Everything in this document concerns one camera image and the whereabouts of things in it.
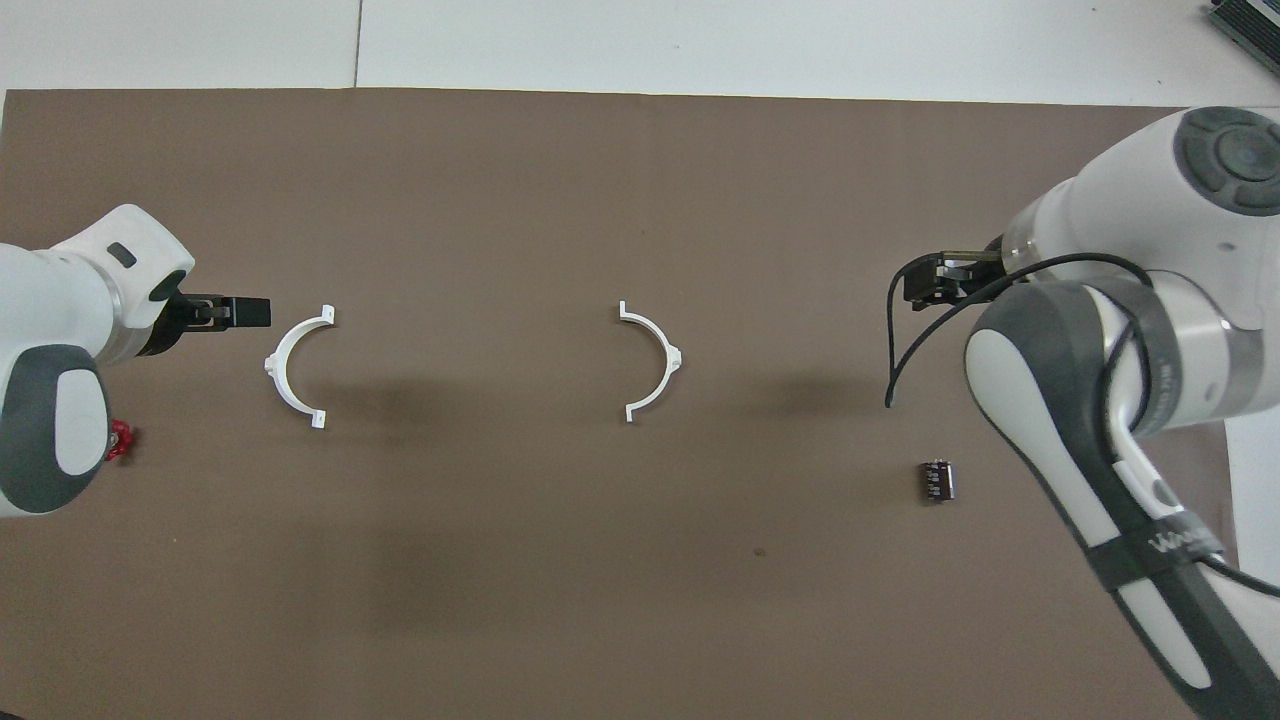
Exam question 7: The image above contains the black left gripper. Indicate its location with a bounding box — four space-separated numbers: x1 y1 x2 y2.
138 288 272 357

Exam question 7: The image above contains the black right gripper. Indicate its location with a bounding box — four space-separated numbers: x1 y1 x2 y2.
903 245 1006 311

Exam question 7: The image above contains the white half pipe clamp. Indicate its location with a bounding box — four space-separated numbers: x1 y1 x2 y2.
618 300 685 424
264 305 336 429

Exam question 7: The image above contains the brown table mat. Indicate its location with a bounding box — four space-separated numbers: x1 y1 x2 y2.
0 87 1259 720

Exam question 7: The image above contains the grey ribbed device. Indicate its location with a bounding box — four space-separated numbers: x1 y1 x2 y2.
1205 0 1280 63

